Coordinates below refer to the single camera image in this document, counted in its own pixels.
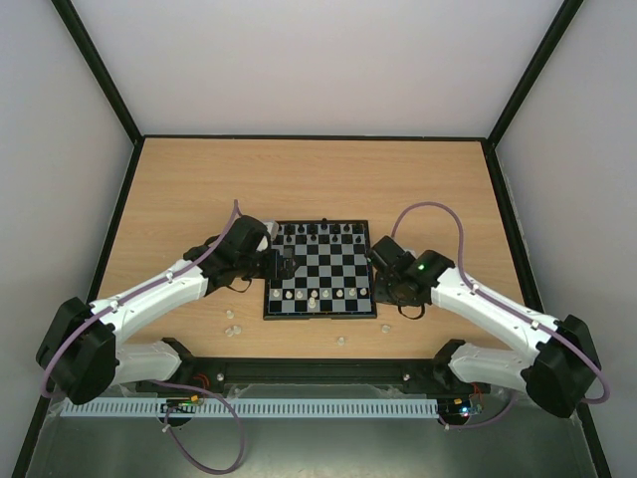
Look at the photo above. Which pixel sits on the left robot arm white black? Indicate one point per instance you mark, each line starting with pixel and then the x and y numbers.
pixel 86 348

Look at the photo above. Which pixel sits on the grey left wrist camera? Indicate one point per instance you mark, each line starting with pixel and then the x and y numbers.
pixel 272 229

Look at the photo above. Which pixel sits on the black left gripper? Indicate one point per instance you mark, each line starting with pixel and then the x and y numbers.
pixel 274 272

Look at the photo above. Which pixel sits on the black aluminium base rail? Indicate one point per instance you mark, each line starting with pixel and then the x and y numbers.
pixel 424 376

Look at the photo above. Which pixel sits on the white cable duct strip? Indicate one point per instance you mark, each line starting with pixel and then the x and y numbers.
pixel 121 407

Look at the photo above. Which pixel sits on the black white chessboard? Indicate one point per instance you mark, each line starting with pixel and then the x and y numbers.
pixel 323 266

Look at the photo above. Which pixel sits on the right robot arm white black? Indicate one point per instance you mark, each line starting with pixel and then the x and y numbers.
pixel 554 362

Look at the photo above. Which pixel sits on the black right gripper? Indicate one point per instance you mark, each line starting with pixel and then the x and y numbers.
pixel 390 287

